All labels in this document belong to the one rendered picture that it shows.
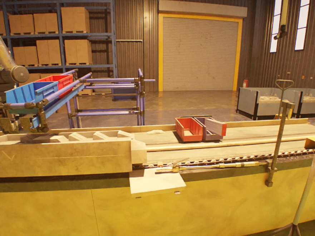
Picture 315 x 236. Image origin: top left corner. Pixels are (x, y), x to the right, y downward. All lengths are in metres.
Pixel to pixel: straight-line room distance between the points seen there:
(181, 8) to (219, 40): 3.19
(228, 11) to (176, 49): 3.95
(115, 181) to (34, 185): 0.49
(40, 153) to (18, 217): 0.51
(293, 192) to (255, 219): 0.38
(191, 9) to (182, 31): 1.37
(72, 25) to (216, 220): 10.19
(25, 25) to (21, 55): 1.51
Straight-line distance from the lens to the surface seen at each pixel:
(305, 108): 6.82
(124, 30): 11.58
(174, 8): 11.62
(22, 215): 1.50
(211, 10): 12.33
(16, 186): 1.36
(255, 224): 1.80
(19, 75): 2.46
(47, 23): 10.99
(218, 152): 1.52
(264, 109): 5.74
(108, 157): 1.08
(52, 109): 1.17
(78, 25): 10.44
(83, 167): 1.13
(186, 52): 11.77
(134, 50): 11.36
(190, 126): 1.95
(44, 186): 1.28
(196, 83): 12.02
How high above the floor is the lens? 1.41
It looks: 16 degrees down
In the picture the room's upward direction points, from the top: straight up
